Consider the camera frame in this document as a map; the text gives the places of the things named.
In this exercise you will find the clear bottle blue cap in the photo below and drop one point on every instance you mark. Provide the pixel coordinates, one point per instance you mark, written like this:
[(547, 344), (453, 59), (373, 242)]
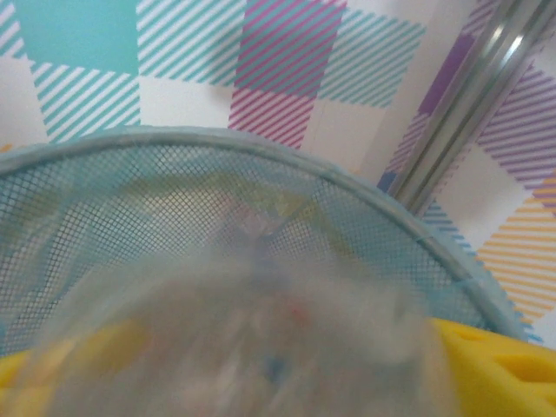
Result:
[(260, 347)]

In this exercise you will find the aluminium frame post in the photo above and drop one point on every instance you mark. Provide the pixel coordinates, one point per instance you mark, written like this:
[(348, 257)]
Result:
[(472, 95)]

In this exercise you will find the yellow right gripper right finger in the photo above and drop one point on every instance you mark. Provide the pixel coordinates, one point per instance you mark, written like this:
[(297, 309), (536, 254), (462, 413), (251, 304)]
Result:
[(499, 378)]

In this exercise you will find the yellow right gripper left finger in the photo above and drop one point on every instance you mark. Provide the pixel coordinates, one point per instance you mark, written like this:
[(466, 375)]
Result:
[(13, 369)]

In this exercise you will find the blue mesh waste bin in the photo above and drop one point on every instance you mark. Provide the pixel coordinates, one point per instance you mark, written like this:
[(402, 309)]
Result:
[(130, 195)]

